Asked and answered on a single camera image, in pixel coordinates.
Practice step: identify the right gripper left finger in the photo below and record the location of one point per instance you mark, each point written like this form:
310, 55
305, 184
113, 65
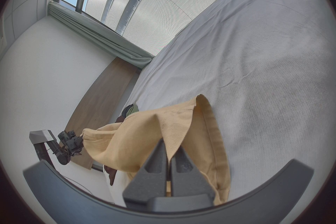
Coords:
149, 178

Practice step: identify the window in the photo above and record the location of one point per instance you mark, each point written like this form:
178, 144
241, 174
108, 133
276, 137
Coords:
183, 7

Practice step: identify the bed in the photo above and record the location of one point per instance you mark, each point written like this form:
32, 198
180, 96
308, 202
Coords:
262, 60

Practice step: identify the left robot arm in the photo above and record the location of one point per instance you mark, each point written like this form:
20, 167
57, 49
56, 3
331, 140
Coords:
42, 136

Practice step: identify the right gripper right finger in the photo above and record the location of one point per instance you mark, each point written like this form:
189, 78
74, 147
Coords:
187, 178

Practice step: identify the brown garment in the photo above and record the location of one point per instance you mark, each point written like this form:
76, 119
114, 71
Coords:
111, 175

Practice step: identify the tan shorts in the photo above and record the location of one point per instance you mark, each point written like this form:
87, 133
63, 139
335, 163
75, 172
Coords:
183, 118

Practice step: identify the green garment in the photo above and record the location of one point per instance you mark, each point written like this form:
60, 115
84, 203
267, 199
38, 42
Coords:
135, 109

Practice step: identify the black garment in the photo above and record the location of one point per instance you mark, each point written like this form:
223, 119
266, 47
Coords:
127, 111

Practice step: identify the grey-green curtain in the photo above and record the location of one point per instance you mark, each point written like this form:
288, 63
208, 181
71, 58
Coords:
105, 39

